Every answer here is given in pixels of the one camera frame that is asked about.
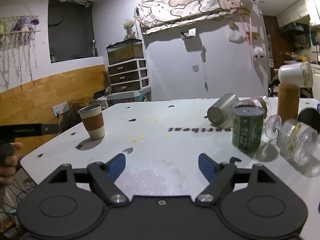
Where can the clear glass jar lying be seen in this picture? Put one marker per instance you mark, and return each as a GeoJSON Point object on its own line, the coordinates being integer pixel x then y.
{"type": "Point", "coordinates": [260, 101]}

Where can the white plush toy hanging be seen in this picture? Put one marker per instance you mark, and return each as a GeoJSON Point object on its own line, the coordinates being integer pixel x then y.
{"type": "Point", "coordinates": [258, 52]}

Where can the macrame wall hanging shelf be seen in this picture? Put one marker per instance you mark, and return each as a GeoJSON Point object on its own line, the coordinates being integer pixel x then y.
{"type": "Point", "coordinates": [18, 52]}

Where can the paper cup brown sleeve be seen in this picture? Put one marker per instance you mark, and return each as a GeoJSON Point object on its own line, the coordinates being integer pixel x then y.
{"type": "Point", "coordinates": [92, 119]}

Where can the green tin can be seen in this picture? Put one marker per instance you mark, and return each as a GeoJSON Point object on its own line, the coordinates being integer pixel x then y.
{"type": "Point", "coordinates": [247, 127]}

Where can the white power strip outlet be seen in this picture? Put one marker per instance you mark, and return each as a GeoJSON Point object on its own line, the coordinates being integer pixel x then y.
{"type": "Point", "coordinates": [60, 109]}

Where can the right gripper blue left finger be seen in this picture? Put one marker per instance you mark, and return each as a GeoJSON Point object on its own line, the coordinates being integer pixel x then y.
{"type": "Point", "coordinates": [116, 166]}

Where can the dried flower vase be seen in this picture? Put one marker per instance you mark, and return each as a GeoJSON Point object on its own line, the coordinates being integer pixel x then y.
{"type": "Point", "coordinates": [128, 27]}

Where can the white printed paper cup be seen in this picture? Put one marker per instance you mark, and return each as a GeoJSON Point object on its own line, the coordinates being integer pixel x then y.
{"type": "Point", "coordinates": [298, 74]}

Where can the black window blind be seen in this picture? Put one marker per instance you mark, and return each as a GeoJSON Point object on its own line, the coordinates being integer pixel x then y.
{"type": "Point", "coordinates": [70, 30]}

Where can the purple plush toy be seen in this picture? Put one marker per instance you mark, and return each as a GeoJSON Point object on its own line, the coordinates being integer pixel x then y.
{"type": "Point", "coordinates": [26, 24]}

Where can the teal cabinet under drawers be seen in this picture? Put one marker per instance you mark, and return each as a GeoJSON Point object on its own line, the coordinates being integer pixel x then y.
{"type": "Point", "coordinates": [142, 95]}

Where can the white plastic drawer unit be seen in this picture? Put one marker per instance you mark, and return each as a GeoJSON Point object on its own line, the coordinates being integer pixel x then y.
{"type": "Point", "coordinates": [129, 76]}

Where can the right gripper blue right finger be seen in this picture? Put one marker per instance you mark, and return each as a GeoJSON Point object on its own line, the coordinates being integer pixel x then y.
{"type": "Point", "coordinates": [208, 167]}

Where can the black-lined paper cup lying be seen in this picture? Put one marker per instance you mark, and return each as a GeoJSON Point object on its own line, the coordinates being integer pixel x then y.
{"type": "Point", "coordinates": [311, 117]}

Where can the patterned glass tumbler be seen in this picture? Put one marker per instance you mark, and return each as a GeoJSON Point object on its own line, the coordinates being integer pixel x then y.
{"type": "Point", "coordinates": [297, 140]}

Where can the white wall socket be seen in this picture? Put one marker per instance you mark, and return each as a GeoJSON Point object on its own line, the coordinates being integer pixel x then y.
{"type": "Point", "coordinates": [195, 68]}

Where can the clear wine glass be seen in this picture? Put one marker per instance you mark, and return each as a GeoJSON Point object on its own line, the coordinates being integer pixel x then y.
{"type": "Point", "coordinates": [272, 126]}

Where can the glass fish tank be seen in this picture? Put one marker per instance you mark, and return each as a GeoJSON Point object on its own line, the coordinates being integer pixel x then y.
{"type": "Point", "coordinates": [125, 50]}

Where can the cartoon print hanging cloth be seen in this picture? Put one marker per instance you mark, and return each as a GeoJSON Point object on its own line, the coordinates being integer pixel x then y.
{"type": "Point", "coordinates": [157, 15]}

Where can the person's left hand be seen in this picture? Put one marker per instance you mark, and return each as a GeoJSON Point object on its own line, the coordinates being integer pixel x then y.
{"type": "Point", "coordinates": [9, 161]}

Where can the silver metal cup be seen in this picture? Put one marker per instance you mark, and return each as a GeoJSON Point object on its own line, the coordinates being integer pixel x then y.
{"type": "Point", "coordinates": [218, 113]}

